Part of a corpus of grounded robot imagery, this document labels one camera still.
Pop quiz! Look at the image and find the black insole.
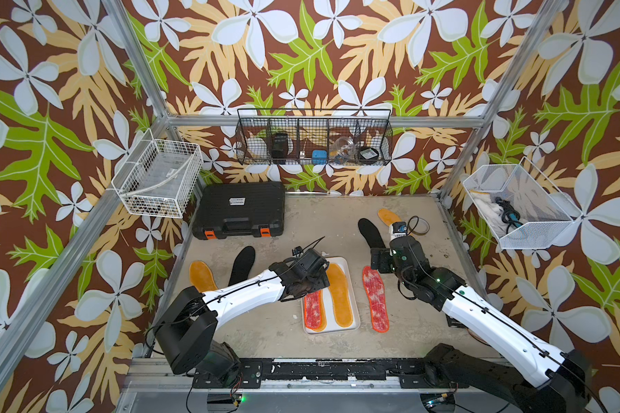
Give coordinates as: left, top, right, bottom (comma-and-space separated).
228, 246, 256, 287
358, 218, 386, 249

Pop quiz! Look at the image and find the aluminium frame post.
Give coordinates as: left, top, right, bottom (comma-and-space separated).
436, 0, 569, 200
102, 0, 182, 141

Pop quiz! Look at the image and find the white mesh basket right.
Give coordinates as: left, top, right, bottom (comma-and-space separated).
463, 157, 578, 250

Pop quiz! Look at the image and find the blue handled tool in basket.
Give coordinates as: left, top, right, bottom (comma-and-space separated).
494, 197, 523, 231

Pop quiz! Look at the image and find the black tool case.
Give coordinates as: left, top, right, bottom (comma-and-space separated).
191, 182, 285, 240

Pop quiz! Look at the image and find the red patterned insole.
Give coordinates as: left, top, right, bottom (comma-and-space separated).
303, 291, 323, 332
362, 267, 389, 333

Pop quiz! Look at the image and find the aluminium frame post right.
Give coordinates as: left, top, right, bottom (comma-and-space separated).
436, 0, 569, 200

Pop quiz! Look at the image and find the orange fuzzy insole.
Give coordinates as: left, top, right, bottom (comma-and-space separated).
315, 305, 327, 332
189, 261, 218, 293
327, 263, 353, 328
377, 208, 403, 226

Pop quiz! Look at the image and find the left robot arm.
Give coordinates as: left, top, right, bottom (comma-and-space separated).
153, 249, 330, 374

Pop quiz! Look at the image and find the black wire basket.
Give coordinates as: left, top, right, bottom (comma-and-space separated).
235, 108, 393, 166

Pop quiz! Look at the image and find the white storage tray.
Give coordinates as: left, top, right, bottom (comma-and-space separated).
301, 257, 361, 335

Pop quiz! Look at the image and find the white wire basket left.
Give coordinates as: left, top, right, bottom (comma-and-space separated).
113, 130, 203, 219

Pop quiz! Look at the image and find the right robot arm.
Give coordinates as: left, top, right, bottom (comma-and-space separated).
368, 236, 592, 412

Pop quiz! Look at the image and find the aluminium frame post left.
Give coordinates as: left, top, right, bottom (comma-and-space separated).
102, 0, 182, 141

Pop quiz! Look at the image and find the brown tape roll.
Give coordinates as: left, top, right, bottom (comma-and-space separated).
407, 216, 431, 236

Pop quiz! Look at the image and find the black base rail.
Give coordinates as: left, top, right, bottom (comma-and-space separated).
186, 358, 447, 390

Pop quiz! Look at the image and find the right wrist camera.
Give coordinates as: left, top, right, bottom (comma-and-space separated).
389, 221, 408, 239

